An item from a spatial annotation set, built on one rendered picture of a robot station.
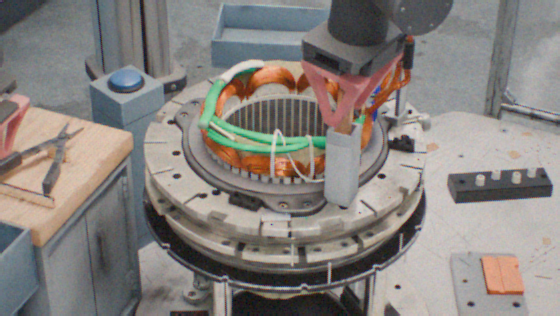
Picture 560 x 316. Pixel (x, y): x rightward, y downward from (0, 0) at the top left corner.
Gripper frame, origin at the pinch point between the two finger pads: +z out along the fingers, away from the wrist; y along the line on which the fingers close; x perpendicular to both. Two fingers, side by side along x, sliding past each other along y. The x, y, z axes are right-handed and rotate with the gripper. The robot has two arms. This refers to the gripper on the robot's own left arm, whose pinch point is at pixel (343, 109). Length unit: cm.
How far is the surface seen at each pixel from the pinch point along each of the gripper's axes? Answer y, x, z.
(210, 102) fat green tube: -0.2, 16.1, 6.8
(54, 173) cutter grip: -13.6, 26.5, 14.5
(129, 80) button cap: 11.5, 37.3, 19.4
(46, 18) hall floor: 152, 190, 133
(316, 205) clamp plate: -2.7, -0.2, 10.8
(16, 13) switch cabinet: 144, 196, 130
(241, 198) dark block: -6.5, 6.7, 11.3
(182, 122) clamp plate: 1.3, 20.8, 12.6
